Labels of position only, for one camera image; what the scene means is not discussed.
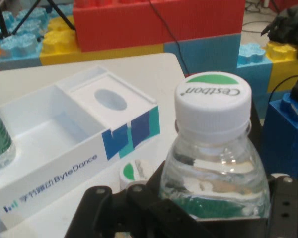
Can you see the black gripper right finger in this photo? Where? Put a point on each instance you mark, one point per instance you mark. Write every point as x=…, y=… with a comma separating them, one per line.
x=288, y=210

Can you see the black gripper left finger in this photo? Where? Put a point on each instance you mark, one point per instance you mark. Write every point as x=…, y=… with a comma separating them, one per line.
x=139, y=213

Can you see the clear water bottle green label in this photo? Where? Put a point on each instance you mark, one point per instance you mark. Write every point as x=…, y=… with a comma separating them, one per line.
x=0, y=138
x=139, y=171
x=213, y=161

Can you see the dark blue foam block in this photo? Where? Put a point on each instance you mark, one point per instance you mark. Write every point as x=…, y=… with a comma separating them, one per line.
x=280, y=138

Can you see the white ByteDance cardboard box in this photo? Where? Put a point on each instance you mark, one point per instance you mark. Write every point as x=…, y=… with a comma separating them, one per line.
x=52, y=129

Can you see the yellow foam block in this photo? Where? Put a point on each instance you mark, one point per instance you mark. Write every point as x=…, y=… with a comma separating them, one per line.
x=101, y=55
x=288, y=72

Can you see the light blue foam block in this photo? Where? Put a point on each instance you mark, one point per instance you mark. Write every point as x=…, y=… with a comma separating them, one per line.
x=22, y=44
x=253, y=72

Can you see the medium blue foam block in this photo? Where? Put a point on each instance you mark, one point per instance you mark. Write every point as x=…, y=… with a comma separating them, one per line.
x=208, y=54

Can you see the red foam block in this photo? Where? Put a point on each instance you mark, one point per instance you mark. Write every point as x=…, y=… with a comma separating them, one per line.
x=139, y=24

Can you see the black tripod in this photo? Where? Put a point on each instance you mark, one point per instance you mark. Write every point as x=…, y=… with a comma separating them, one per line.
x=64, y=18

